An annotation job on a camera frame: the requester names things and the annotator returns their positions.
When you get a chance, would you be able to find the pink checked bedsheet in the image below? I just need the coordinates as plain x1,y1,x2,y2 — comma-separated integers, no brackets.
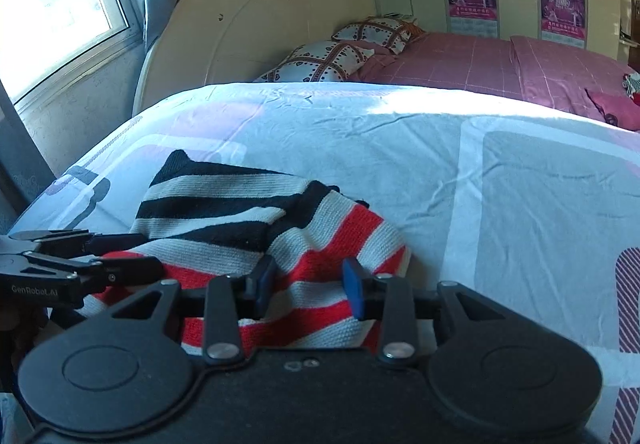
350,31,640,131

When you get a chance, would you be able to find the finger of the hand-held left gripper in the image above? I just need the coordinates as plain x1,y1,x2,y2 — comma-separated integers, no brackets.
9,229,147,257
22,251,165,283

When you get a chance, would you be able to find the white brown patterned pillow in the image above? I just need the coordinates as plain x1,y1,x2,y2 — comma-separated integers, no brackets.
252,40,376,84
331,16,415,55

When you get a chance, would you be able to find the white wall shelf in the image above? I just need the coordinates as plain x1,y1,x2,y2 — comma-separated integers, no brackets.
617,0,640,49

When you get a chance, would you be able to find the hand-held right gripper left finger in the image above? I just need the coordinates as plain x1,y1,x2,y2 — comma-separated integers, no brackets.
106,254,279,367

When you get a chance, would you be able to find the black red striped white sweater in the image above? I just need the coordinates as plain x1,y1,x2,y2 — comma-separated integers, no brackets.
80,150,412,357

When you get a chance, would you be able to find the cream round headboard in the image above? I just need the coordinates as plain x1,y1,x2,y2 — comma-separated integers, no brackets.
132,0,382,117

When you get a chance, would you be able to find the pink cloth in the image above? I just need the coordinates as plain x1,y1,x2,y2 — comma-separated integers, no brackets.
585,88,640,133

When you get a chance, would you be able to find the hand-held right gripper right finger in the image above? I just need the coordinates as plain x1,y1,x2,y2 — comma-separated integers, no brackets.
342,257,513,368

